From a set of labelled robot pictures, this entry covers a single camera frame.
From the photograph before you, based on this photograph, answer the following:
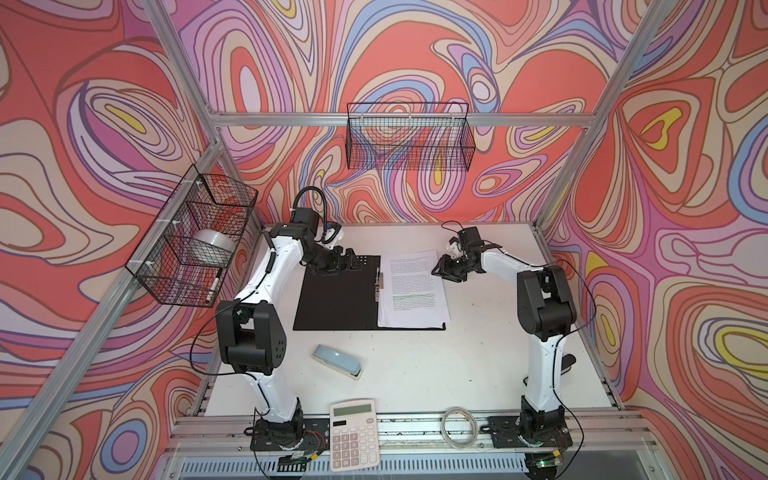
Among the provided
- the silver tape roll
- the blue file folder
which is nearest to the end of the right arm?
the blue file folder

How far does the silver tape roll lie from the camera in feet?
2.31

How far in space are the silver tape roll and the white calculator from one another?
0.49m

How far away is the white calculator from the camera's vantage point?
27.7 inches
